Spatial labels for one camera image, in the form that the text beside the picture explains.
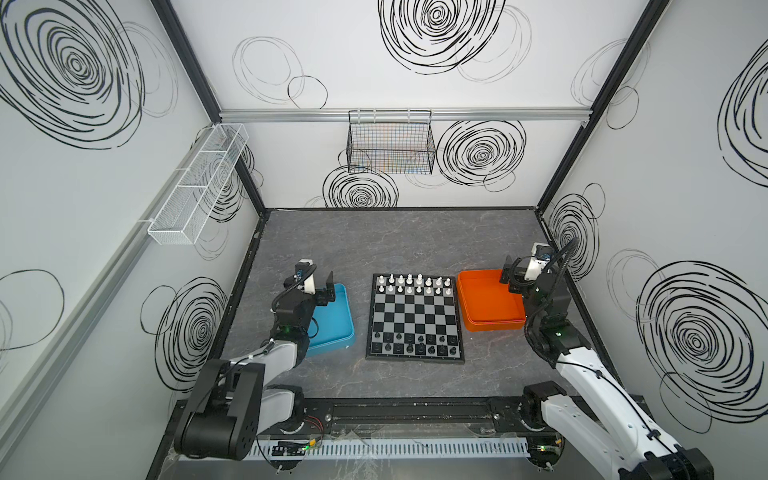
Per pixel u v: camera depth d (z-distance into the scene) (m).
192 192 0.75
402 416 0.75
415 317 0.91
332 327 0.90
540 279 0.60
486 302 0.96
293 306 0.64
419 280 0.96
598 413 0.45
